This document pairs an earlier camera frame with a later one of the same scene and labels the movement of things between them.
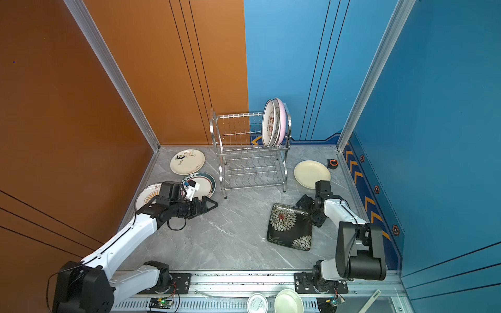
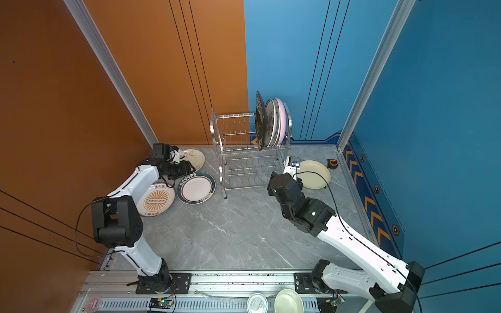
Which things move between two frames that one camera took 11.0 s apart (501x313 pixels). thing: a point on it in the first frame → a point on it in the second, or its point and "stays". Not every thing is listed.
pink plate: [283, 123] stays
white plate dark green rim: [207, 185] stays
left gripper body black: [188, 209] → [177, 170]
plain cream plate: [307, 173] stays
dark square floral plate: [289, 226] → [261, 124]
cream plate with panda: [187, 162] stays
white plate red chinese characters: [269, 123] stays
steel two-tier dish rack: [244, 162] stays
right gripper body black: [310, 206] → [271, 190]
